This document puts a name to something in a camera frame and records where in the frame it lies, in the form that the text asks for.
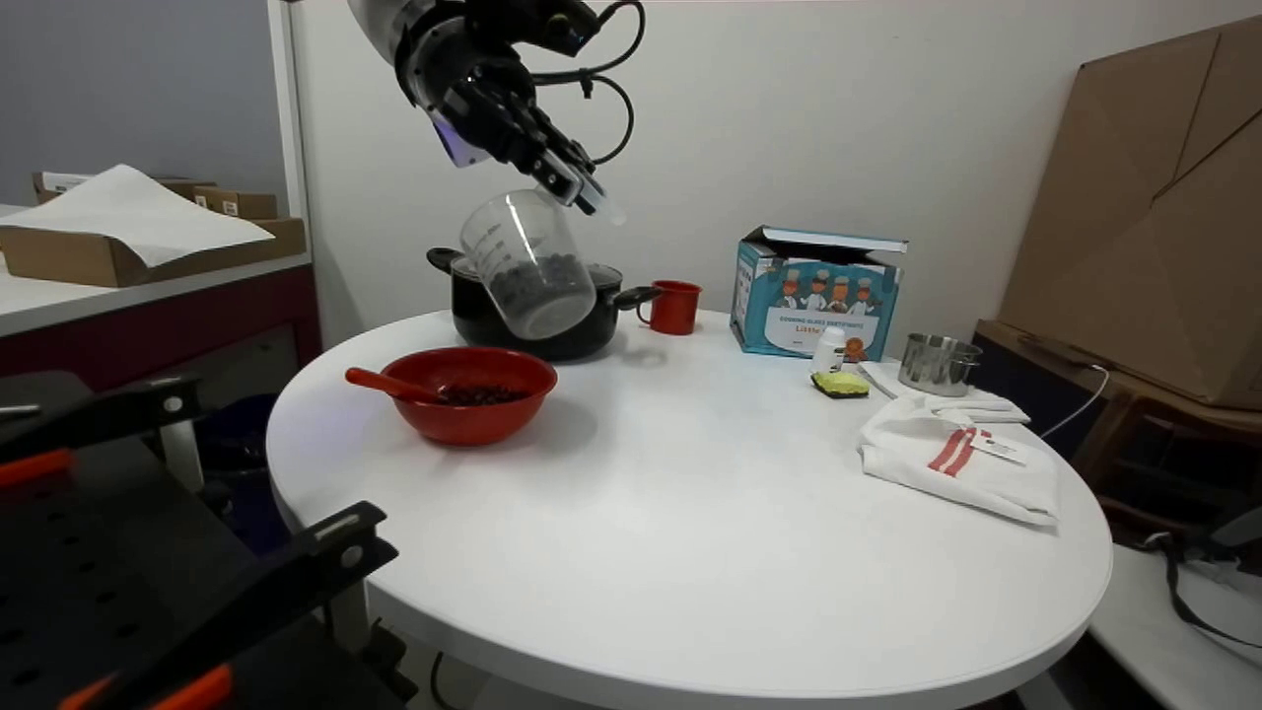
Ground yellow sponge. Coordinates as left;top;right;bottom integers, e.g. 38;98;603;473
808;368;876;403

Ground small white bottle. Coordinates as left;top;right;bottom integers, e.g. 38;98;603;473
812;327;876;376

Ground red plastic bowl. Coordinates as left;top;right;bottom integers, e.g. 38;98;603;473
377;342;558;449

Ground clear plastic measuring jug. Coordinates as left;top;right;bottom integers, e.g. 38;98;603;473
453;185;603;342

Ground red plastic spoon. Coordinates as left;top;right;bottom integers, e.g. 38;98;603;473
342;363;457;405

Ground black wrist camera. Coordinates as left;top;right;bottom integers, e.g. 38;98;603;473
504;0;607;59

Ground black metal stand orange parts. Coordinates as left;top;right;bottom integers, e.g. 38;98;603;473
0;369;407;710

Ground blue printed carton box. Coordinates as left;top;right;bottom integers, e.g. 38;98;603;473
730;215;913;368

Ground red and white side bench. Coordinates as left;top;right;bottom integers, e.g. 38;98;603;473
0;250;321;398

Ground large brown cardboard box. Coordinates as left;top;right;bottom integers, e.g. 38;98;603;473
993;10;1262;410

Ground white towel red stripes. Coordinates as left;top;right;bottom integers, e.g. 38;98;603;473
854;398;1064;536

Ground black floor cable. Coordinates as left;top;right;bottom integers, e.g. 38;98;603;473
1139;505;1262;655

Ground black cooking pot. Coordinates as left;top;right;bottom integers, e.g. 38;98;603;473
421;243;659;368

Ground dark wooden cabinet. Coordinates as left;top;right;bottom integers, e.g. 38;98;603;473
966;317;1262;543

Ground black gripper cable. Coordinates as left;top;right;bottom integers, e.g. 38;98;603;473
523;0;650;172

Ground red mug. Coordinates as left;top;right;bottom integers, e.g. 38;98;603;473
636;275;700;339

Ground flat cardboard tray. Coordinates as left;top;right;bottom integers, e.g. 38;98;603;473
0;172;308;292

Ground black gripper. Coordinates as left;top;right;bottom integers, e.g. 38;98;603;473
407;10;609;219

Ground white paper sheet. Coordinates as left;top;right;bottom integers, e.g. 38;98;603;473
0;160;275;273

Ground thin white cable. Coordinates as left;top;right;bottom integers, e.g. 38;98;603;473
1039;363;1114;445

